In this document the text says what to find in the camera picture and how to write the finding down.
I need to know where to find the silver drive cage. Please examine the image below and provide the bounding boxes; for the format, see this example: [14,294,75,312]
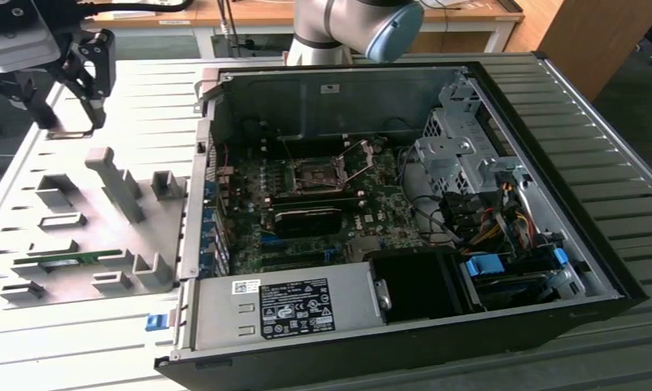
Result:
[411,77,532,199]

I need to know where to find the green motherboard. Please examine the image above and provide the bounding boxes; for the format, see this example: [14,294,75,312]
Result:
[199,136,417,275]

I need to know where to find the silver power supply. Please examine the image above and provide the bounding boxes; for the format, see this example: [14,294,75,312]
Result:
[190,261,387,352]

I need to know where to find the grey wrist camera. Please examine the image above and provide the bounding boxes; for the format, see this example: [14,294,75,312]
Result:
[0,28,61,75]

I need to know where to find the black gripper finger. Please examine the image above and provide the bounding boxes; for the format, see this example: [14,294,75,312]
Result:
[57,27,117,131]
[0,72,59,131]

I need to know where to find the wooden cabinet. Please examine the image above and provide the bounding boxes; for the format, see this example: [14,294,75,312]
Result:
[502,0,652,103]

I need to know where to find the grey parts rack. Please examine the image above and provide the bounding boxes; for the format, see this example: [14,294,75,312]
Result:
[0,146,190,310]

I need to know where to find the black PC case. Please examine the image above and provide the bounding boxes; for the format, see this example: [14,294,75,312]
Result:
[151,60,646,391]

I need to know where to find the CPU socket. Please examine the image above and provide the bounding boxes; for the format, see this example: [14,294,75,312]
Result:
[286,156,354,195]

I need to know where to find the metal socket cover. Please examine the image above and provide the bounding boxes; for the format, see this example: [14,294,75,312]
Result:
[331,138,377,184]

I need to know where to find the black camera cable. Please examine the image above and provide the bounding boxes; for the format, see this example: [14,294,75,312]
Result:
[78,0,190,14]

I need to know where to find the black graphics card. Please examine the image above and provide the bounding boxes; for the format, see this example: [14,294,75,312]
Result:
[270,205,343,240]

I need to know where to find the black RAM slot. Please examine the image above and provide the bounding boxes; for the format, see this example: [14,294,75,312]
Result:
[271,200,363,212]
[269,193,361,204]

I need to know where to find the grey chipset heatsink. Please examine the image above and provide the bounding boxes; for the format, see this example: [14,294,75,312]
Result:
[345,237,382,261]

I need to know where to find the yellow power wires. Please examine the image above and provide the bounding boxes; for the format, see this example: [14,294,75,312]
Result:
[462,185,537,256]

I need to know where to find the silver power supply latch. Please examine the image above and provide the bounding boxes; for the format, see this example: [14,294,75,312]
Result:
[373,278,394,314]

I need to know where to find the grey case handle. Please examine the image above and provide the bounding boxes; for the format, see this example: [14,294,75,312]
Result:
[191,67,222,115]

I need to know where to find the blue disk carrier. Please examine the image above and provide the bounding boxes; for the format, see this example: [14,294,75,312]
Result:
[464,253,506,279]

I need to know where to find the metal locking lever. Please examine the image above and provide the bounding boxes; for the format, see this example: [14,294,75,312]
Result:
[275,128,294,165]

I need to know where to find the green RAM stick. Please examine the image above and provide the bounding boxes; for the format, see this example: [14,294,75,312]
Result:
[13,251,102,270]

